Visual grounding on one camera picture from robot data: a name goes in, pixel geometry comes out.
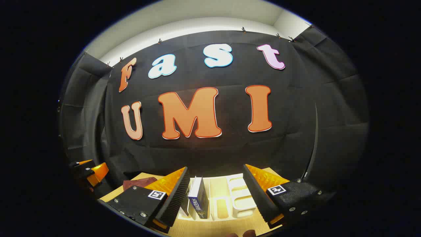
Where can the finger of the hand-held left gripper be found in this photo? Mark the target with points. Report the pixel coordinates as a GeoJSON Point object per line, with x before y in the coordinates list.
{"type": "Point", "coordinates": [98, 174]}
{"type": "Point", "coordinates": [82, 164]}

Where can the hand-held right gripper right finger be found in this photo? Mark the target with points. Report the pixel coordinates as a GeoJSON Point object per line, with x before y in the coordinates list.
{"type": "Point", "coordinates": [258, 197]}

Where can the white plastic bookshelf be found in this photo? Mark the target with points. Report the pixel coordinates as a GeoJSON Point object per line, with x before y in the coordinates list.
{"type": "Point", "coordinates": [243, 200]}

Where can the maroon and black schoolbag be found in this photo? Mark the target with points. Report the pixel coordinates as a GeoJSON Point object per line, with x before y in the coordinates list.
{"type": "Point", "coordinates": [138, 182]}

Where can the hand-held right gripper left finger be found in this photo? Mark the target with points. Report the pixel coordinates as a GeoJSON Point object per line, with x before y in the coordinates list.
{"type": "Point", "coordinates": [174, 200]}

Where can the dark blue cover book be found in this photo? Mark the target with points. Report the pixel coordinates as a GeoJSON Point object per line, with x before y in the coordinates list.
{"type": "Point", "coordinates": [197, 197]}

